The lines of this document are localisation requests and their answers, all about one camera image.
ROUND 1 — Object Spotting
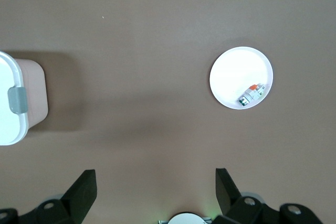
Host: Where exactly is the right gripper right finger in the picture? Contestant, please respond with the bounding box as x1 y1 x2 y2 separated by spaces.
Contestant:
209 167 322 224

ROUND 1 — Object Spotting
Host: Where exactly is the white circuit breaker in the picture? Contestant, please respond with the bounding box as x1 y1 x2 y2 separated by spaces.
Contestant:
237 83 266 107

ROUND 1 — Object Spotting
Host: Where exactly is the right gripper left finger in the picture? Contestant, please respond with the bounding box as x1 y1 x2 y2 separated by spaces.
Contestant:
0 169 98 224

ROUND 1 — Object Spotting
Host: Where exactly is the white round plate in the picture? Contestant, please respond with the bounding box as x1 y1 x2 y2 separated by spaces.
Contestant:
209 46 274 110

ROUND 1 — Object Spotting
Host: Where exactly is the white lidded storage box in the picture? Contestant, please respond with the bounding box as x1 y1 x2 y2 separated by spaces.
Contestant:
0 50 49 146

